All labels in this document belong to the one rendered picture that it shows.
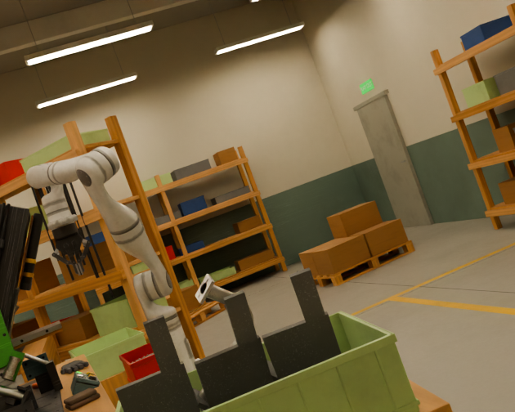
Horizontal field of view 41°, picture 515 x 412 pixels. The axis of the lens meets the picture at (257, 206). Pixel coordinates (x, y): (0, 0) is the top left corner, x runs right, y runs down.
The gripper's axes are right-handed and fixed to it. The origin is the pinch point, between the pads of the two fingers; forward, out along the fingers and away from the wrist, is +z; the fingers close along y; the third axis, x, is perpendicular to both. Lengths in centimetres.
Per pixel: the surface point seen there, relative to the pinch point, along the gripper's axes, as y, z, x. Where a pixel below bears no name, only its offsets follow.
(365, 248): -353, 102, -537
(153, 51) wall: -288, -296, -917
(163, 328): -8, 17, 77
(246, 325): -24, 23, 80
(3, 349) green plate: 31, 17, -37
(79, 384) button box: 11.8, 36.7, -22.5
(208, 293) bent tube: -18, 13, 81
